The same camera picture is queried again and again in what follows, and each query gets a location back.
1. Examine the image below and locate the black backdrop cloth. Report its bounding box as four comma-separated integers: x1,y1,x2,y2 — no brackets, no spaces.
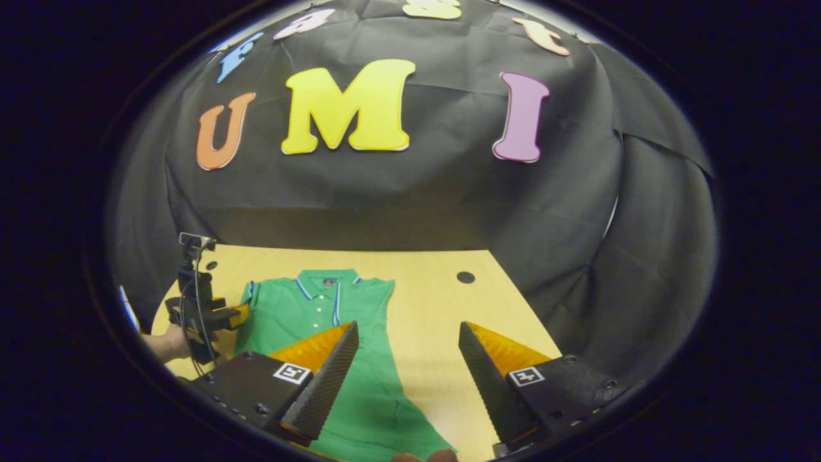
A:
106,0,719,386

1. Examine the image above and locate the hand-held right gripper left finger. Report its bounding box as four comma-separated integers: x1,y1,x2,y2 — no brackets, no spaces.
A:
188,321,360,449

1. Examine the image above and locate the green T-shirt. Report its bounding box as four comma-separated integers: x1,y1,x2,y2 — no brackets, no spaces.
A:
233,268,458,462

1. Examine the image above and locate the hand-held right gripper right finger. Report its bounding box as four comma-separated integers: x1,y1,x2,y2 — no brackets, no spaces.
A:
458,321,642,458

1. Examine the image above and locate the black camera cable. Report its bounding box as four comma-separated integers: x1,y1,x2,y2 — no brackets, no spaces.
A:
180,247,223,379

